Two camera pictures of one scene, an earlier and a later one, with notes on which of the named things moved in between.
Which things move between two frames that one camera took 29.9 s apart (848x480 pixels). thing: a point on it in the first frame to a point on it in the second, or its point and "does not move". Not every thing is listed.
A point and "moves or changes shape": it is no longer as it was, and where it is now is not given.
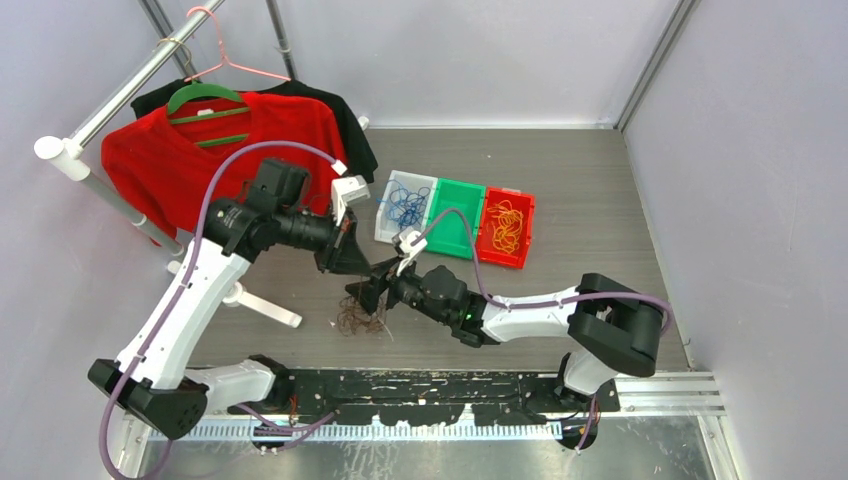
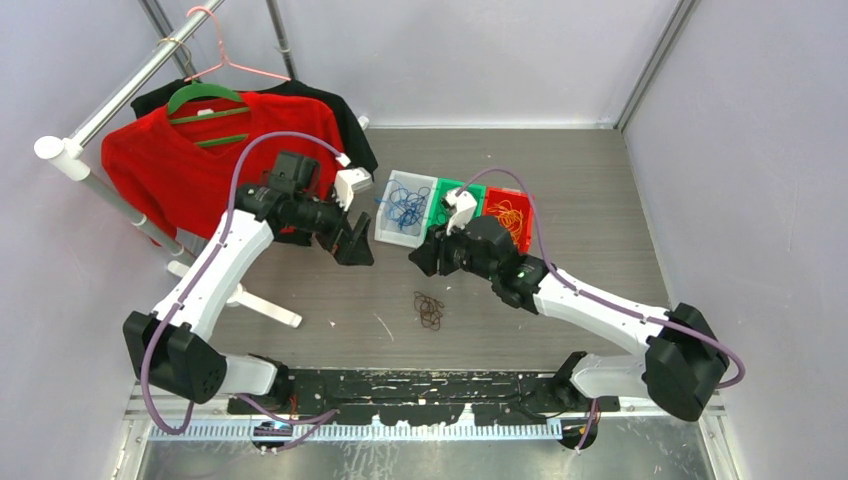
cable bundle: (352, 316) moves or changes shape
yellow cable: (507, 225) does not move
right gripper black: (369, 291) to (426, 256)
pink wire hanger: (224, 61) does not move
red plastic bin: (506, 227) does not move
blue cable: (404, 206) does not move
